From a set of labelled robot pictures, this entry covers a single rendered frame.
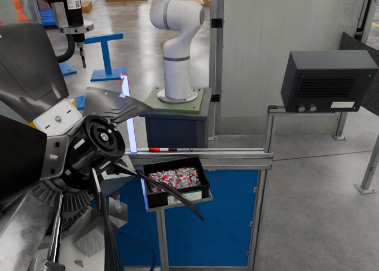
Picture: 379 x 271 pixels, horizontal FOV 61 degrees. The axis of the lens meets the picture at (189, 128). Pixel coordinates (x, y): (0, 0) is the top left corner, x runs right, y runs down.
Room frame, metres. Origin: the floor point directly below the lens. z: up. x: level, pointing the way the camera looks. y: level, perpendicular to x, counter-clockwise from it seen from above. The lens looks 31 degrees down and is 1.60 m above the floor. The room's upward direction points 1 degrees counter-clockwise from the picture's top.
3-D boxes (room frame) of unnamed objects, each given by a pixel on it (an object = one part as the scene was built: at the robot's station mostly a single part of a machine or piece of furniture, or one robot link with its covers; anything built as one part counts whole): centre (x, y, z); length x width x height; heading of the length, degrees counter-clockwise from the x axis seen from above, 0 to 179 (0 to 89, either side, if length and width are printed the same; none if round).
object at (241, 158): (1.05, 0.12, 0.82); 0.90 x 0.04 x 0.08; 88
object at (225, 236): (1.05, 0.12, 0.45); 0.82 x 0.02 x 0.66; 88
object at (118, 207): (0.66, 0.21, 0.96); 0.02 x 0.02 x 0.06
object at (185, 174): (0.88, 0.05, 0.84); 0.19 x 0.14 x 0.05; 102
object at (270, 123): (1.03, -0.31, 0.96); 0.03 x 0.03 x 0.20; 88
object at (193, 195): (0.88, 0.06, 0.85); 0.22 x 0.17 x 0.07; 102
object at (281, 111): (1.03, -0.41, 1.04); 0.24 x 0.03 x 0.03; 88
